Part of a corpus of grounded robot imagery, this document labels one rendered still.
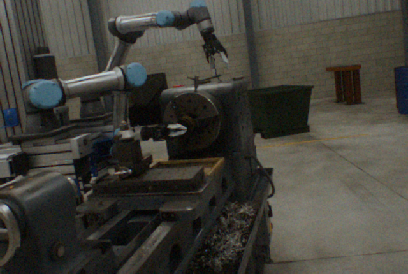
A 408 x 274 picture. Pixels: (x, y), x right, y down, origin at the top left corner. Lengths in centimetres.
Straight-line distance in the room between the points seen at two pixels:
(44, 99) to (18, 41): 48
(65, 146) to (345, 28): 1155
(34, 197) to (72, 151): 88
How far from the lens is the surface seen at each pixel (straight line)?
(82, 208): 141
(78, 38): 1281
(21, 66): 202
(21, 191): 85
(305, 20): 1244
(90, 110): 219
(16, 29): 204
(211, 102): 186
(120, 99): 191
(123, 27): 195
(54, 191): 88
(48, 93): 163
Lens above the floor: 133
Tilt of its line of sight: 7 degrees down
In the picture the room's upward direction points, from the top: 8 degrees counter-clockwise
